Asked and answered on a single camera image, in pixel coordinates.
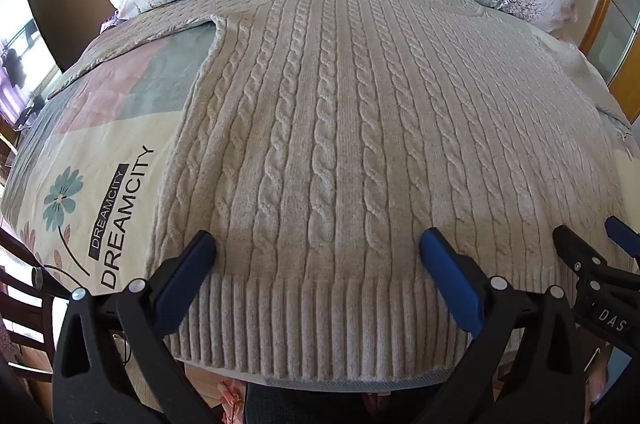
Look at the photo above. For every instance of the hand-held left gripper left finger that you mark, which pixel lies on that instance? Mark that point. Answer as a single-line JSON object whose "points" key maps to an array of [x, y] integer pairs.
{"points": [[186, 275]]}

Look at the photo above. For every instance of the person's right hand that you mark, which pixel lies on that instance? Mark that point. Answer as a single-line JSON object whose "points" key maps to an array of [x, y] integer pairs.
{"points": [[599, 374]]}

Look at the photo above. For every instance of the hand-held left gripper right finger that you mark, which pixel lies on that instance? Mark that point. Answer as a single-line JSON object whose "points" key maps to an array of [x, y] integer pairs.
{"points": [[450, 280]]}

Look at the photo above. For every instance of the window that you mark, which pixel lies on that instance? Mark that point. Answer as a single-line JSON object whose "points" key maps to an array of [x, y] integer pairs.
{"points": [[15, 34]]}

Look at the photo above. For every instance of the printed flower bed sheet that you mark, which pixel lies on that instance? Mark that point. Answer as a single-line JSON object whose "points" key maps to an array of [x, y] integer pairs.
{"points": [[100, 154]]}

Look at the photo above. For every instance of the wooden cabinet with glass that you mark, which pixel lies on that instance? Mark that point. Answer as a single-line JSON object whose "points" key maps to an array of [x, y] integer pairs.
{"points": [[615, 19]]}

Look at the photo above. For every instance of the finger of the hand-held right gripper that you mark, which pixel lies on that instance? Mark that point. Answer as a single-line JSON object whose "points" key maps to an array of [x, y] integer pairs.
{"points": [[622, 234], [580, 254]]}

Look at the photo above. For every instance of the dark wooden chair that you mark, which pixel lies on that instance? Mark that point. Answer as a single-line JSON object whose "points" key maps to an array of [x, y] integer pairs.
{"points": [[25, 304]]}

